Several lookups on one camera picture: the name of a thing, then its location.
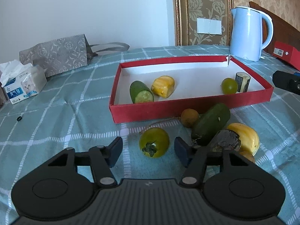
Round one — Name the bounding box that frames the checked teal tablecloth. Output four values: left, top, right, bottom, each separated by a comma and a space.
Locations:
1, 45, 299, 224

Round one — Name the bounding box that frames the light blue electric kettle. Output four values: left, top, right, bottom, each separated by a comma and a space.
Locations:
230, 6, 274, 62

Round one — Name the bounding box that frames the eggplant piece dark skin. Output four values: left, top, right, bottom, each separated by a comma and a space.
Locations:
235, 72, 251, 93

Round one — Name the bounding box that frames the gold wall moulding frame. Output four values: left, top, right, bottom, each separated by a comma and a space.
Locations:
173, 0, 233, 46

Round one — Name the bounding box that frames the white tissue pack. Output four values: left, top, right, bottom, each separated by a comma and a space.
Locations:
1, 60, 47, 105

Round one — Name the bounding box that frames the green tomato with stem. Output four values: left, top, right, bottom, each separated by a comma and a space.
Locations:
139, 127, 170, 158

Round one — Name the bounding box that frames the red cardboard box lid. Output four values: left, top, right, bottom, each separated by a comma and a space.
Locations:
273, 41, 300, 71

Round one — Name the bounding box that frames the dark brown eggplant stub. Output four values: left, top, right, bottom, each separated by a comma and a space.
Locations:
209, 129, 241, 152

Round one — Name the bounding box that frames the white wall switch panel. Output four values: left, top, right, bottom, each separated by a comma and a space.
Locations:
196, 18, 222, 35

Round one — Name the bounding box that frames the yellow pepper piece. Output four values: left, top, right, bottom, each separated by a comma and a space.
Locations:
151, 76, 175, 99

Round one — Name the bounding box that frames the short cucumber half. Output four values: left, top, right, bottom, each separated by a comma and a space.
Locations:
129, 81, 154, 104

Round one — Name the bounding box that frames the long cucumber piece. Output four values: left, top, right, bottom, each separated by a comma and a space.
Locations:
191, 103, 230, 146

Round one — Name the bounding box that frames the grey patterned gift bag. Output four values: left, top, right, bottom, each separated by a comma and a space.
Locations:
19, 34, 130, 77

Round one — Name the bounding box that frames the wooden headboard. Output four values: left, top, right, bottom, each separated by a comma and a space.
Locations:
249, 1, 299, 54

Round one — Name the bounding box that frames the yellow fruit wedge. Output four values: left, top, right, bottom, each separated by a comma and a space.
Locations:
227, 123, 260, 156

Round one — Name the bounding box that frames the small orange round fruit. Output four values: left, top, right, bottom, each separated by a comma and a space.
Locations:
180, 109, 199, 128

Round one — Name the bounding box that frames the red shallow cardboard tray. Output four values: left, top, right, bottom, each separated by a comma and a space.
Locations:
109, 55, 274, 123

